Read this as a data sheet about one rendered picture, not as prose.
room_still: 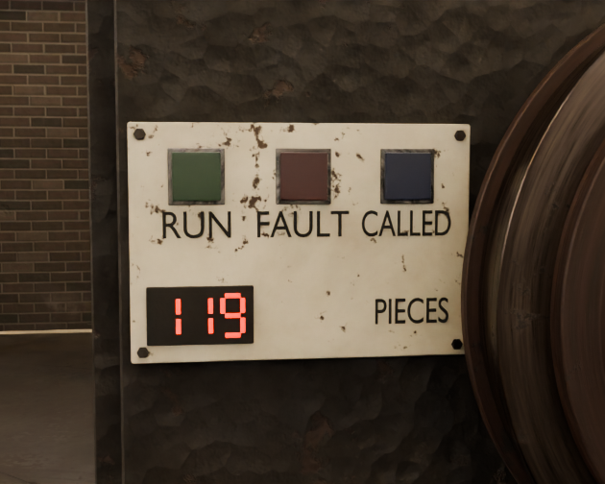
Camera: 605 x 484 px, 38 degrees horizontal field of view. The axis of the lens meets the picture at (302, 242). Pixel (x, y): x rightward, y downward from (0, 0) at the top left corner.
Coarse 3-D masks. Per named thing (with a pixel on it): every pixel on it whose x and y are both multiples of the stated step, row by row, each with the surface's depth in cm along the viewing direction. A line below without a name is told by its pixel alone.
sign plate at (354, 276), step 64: (128, 128) 65; (192, 128) 65; (256, 128) 66; (320, 128) 67; (384, 128) 67; (448, 128) 68; (256, 192) 66; (448, 192) 68; (192, 256) 66; (256, 256) 67; (320, 256) 67; (384, 256) 68; (448, 256) 69; (192, 320) 66; (256, 320) 67; (320, 320) 68; (384, 320) 69; (448, 320) 69
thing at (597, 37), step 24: (576, 48) 62; (552, 72) 62; (528, 120) 62; (504, 144) 62; (504, 168) 62; (480, 192) 62; (480, 216) 62; (480, 240) 62; (480, 264) 62; (480, 360) 63; (480, 384) 63; (480, 408) 63; (504, 432) 63; (504, 456) 64; (528, 480) 64
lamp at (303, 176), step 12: (288, 156) 66; (300, 156) 66; (312, 156) 66; (324, 156) 66; (288, 168) 66; (300, 168) 66; (312, 168) 66; (324, 168) 66; (288, 180) 66; (300, 180) 66; (312, 180) 66; (324, 180) 67; (288, 192) 66; (300, 192) 66; (312, 192) 66; (324, 192) 67
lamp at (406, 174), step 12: (396, 156) 67; (408, 156) 67; (420, 156) 67; (396, 168) 67; (408, 168) 67; (420, 168) 67; (384, 180) 67; (396, 180) 67; (408, 180) 67; (420, 180) 68; (384, 192) 67; (396, 192) 67; (408, 192) 67; (420, 192) 68
